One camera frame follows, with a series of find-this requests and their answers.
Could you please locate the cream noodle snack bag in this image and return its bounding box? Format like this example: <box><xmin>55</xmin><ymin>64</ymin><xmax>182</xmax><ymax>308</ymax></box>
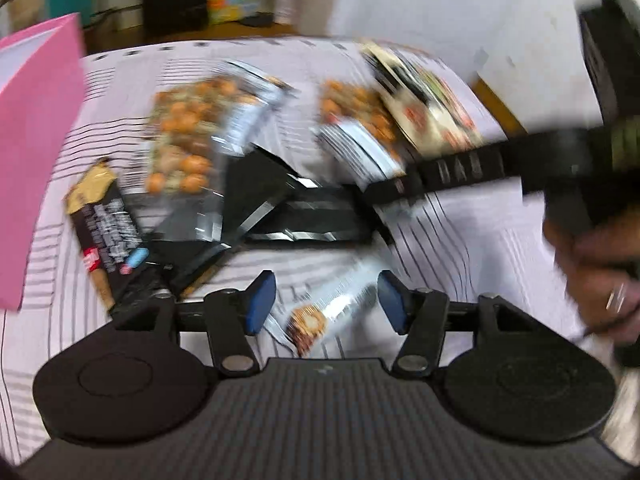
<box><xmin>361</xmin><ymin>42</ymin><xmax>483</xmax><ymax>157</ymax></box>

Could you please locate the striped white bedsheet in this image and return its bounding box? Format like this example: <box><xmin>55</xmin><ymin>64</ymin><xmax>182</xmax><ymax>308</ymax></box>
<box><xmin>1</xmin><ymin>37</ymin><xmax>582</xmax><ymax>463</ymax></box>

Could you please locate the pink storage box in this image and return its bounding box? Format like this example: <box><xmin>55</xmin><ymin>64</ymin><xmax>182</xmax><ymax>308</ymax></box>
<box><xmin>1</xmin><ymin>14</ymin><xmax>85</xmax><ymax>311</ymax></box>

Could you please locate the right hand with ring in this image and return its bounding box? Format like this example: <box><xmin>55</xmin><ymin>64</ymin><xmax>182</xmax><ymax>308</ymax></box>
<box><xmin>542</xmin><ymin>209</ymin><xmax>639</xmax><ymax>344</ymax></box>

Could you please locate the black gold cracker pack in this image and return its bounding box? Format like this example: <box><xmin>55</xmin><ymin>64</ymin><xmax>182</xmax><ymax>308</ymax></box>
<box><xmin>64</xmin><ymin>158</ymin><xmax>150</xmax><ymax>309</ymax></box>

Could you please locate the bag of colourful nuts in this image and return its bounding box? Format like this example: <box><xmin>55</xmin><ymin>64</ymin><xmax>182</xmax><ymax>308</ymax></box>
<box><xmin>314</xmin><ymin>79</ymin><xmax>405</xmax><ymax>188</ymax></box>
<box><xmin>144</xmin><ymin>61</ymin><xmax>294</xmax><ymax>195</ymax></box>

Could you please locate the white door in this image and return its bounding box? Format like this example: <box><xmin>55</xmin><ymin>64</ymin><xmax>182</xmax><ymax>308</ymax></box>
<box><xmin>329</xmin><ymin>0</ymin><xmax>601</xmax><ymax>127</ymax></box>

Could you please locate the black glossy snack pack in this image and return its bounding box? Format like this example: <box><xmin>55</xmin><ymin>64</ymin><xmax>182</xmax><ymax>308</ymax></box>
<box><xmin>109</xmin><ymin>142</ymin><xmax>302</xmax><ymax>316</ymax></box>

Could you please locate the right bag of colourful nuts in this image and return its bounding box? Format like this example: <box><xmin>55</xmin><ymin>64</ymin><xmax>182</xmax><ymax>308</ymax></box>
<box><xmin>314</xmin><ymin>79</ymin><xmax>405</xmax><ymax>188</ymax></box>

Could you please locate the small white snack bar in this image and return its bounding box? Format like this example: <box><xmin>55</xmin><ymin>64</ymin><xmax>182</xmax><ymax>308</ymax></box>
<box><xmin>264</xmin><ymin>254</ymin><xmax>385</xmax><ymax>358</ymax></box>

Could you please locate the left bag of colourful nuts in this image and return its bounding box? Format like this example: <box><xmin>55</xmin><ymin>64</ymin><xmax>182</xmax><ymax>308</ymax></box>
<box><xmin>144</xmin><ymin>61</ymin><xmax>294</xmax><ymax>195</ymax></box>

